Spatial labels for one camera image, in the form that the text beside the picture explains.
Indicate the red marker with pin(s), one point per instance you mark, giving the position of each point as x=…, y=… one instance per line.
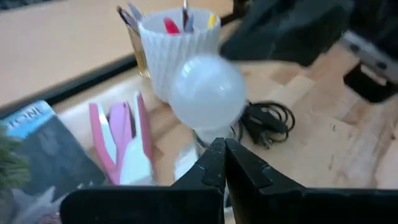
x=171, y=26

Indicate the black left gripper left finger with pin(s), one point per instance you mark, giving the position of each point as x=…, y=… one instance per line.
x=192, y=199

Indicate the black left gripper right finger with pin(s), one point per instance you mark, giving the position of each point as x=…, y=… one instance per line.
x=264, y=199

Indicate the chrome lamp socket base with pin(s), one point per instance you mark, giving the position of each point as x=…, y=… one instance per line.
x=186, y=161

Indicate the light wood desk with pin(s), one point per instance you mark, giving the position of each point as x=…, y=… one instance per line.
x=62, y=46

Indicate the clear glass pen holder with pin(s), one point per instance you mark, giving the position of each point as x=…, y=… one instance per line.
x=140, y=56

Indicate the pink stapler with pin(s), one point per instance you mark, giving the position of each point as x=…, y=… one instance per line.
x=124, y=155

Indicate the silver grey pen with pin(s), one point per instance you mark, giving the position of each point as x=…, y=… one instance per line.
x=187, y=18

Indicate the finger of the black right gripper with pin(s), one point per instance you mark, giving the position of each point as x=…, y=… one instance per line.
x=367, y=85
x=286, y=31

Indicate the blue and black book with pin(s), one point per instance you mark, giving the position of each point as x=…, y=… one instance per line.
x=46, y=149

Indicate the white ribbed pen cup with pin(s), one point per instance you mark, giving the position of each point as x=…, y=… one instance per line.
x=161, y=56

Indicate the yellow marker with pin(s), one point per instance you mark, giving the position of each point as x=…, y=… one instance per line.
x=212, y=21

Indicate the white frosted lightbulb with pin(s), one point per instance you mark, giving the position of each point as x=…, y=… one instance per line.
x=206, y=93

